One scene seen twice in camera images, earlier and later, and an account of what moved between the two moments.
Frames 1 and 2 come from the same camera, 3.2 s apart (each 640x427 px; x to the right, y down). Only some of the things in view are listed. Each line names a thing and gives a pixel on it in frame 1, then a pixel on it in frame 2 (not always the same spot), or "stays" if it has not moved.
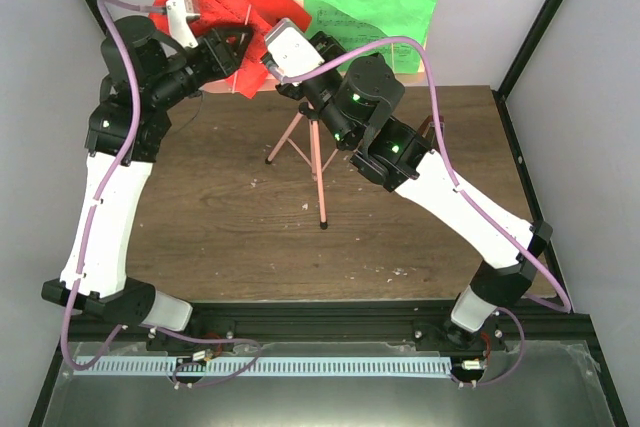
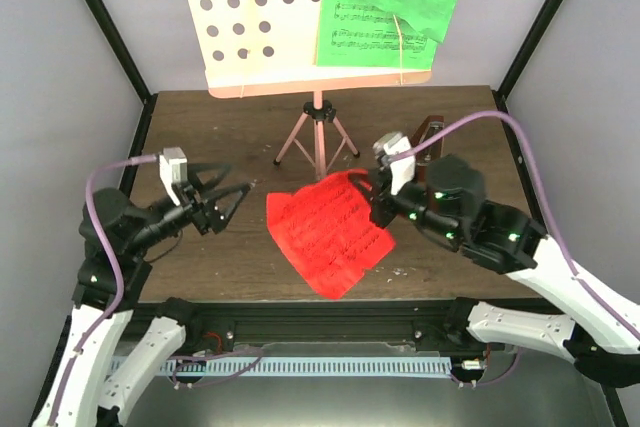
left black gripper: [222, 59] to [200, 210]
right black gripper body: [324, 44] to [386, 214]
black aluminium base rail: [386, 321] stays
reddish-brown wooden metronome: [428, 130] stays
